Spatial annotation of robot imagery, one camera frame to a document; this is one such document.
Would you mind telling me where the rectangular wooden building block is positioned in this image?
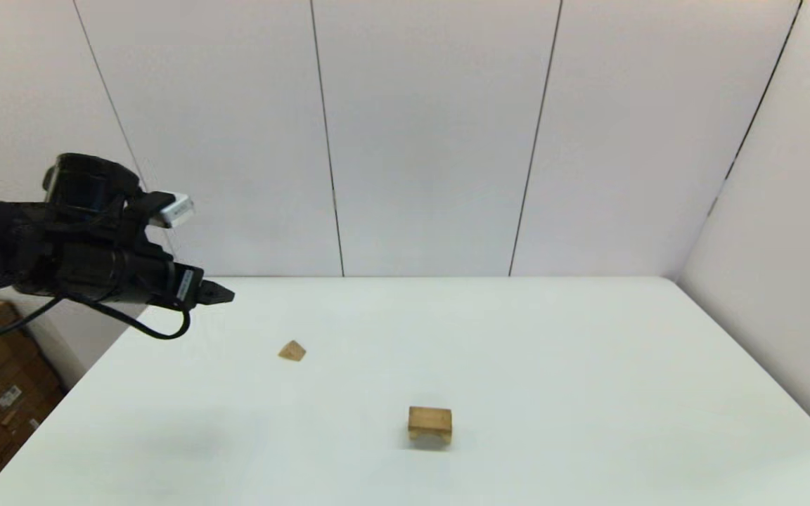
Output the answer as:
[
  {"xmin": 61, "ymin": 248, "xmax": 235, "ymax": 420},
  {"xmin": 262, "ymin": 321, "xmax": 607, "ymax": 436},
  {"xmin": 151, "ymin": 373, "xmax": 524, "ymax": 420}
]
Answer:
[{"xmin": 409, "ymin": 406, "xmax": 453, "ymax": 433}]

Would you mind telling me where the labelled brown cardboard box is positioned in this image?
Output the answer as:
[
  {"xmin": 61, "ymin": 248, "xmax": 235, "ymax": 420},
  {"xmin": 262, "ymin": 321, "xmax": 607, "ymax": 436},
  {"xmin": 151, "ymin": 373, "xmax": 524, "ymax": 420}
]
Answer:
[{"xmin": 0, "ymin": 336, "xmax": 67, "ymax": 482}]

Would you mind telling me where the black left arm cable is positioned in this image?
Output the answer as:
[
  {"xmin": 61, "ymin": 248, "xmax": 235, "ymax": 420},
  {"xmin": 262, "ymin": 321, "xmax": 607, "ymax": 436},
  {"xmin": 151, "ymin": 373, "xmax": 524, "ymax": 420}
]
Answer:
[{"xmin": 0, "ymin": 290, "xmax": 191, "ymax": 352}]

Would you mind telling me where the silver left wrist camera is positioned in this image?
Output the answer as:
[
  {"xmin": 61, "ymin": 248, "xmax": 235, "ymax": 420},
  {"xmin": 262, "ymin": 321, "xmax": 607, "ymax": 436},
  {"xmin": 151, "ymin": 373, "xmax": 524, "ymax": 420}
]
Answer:
[{"xmin": 146, "ymin": 192, "xmax": 195, "ymax": 229}]

